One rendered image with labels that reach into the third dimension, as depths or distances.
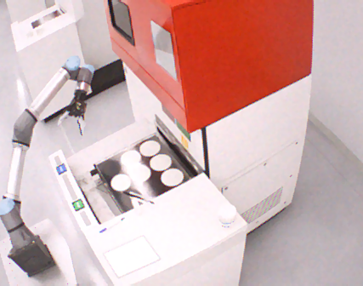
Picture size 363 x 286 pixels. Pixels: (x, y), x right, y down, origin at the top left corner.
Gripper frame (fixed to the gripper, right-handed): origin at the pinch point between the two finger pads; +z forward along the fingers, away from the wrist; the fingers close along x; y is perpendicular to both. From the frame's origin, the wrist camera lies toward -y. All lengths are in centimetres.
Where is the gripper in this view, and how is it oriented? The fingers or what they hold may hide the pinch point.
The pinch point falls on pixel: (69, 131)
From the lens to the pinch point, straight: 187.8
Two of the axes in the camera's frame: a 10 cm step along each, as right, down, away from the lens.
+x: 7.8, 3.1, 5.4
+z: -1.4, 9.3, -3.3
